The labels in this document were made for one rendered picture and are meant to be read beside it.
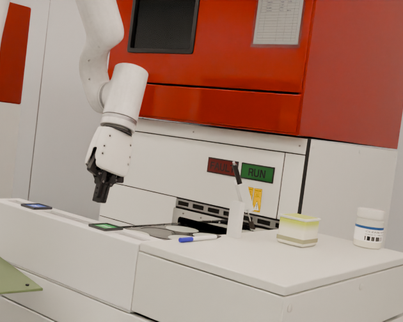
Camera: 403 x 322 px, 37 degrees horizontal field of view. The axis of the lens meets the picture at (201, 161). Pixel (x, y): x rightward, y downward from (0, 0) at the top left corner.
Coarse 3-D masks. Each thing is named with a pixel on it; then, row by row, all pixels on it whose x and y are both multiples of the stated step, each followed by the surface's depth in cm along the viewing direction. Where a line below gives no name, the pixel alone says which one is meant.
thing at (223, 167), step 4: (212, 160) 190; (216, 160) 189; (220, 160) 188; (224, 160) 187; (212, 164) 190; (216, 164) 189; (220, 164) 188; (224, 164) 187; (228, 164) 186; (232, 164) 185; (208, 168) 191; (212, 168) 190; (216, 168) 189; (220, 168) 188; (224, 168) 187; (228, 168) 186; (232, 168) 185; (220, 172) 188; (224, 172) 187; (228, 172) 186; (232, 172) 185
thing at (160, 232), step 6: (126, 228) 172; (132, 228) 173; (138, 228) 174; (144, 228) 176; (150, 228) 178; (156, 228) 179; (162, 228) 180; (150, 234) 167; (156, 234) 168; (162, 234) 169; (168, 234) 170; (174, 234) 172; (180, 234) 173; (186, 234) 174; (192, 234) 175
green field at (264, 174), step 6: (246, 168) 182; (252, 168) 180; (258, 168) 179; (264, 168) 178; (270, 168) 176; (246, 174) 181; (252, 174) 180; (258, 174) 179; (264, 174) 177; (270, 174) 176; (264, 180) 177; (270, 180) 176
